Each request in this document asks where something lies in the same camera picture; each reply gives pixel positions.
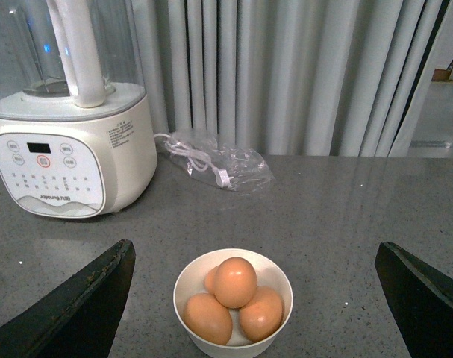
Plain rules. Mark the white bowl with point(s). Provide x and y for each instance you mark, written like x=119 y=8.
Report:
x=191 y=282

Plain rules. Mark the brown egg front right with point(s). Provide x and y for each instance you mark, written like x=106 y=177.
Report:
x=262 y=315

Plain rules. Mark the grey curtain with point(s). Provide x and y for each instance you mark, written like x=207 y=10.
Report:
x=317 y=78

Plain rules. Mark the brown egg back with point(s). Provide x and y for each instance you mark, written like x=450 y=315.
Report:
x=209 y=280

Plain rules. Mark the brown egg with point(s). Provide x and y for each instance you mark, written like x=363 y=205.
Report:
x=262 y=315
x=209 y=280
x=235 y=282
x=208 y=319

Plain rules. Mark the brown egg top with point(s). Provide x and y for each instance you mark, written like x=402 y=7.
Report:
x=235 y=282

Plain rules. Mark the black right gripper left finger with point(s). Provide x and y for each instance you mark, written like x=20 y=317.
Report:
x=80 y=317

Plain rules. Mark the clear plastic bag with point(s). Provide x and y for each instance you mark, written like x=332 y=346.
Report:
x=207 y=158

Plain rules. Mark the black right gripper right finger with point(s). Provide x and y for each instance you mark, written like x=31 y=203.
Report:
x=420 y=298

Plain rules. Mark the brown egg front left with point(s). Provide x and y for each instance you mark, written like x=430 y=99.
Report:
x=208 y=319

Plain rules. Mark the white Joyoung blender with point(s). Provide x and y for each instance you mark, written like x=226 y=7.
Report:
x=76 y=137

